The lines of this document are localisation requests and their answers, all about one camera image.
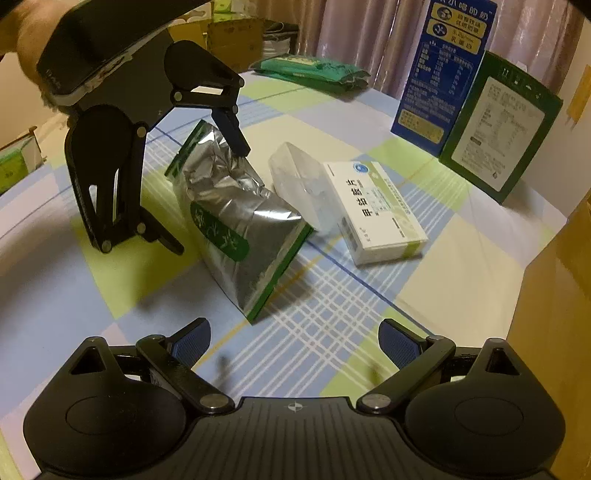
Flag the white green medicine box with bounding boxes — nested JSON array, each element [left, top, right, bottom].
[[322, 161, 428, 266]]

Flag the silver green tea bag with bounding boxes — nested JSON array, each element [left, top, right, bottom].
[[165, 120, 312, 322]]

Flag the left hand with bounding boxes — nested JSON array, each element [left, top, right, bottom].
[[0, 0, 78, 88]]

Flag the background cardboard boxes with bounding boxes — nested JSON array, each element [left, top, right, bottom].
[[168, 1, 300, 73]]

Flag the green snack packet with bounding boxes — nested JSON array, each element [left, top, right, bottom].
[[250, 54, 370, 94]]

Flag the plaid tablecloth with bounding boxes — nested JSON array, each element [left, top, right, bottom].
[[1, 75, 565, 479]]

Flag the brown cardboard box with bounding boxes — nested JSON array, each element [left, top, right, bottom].
[[508, 196, 591, 479]]

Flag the clear plastic packet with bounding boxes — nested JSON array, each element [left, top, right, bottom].
[[269, 142, 341, 237]]

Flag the pink curtain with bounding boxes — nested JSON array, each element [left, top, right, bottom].
[[250, 0, 588, 98]]

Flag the dark green carton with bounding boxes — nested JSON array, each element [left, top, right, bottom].
[[439, 51, 563, 204]]

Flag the blue carton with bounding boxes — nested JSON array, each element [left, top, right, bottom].
[[392, 0, 497, 157]]

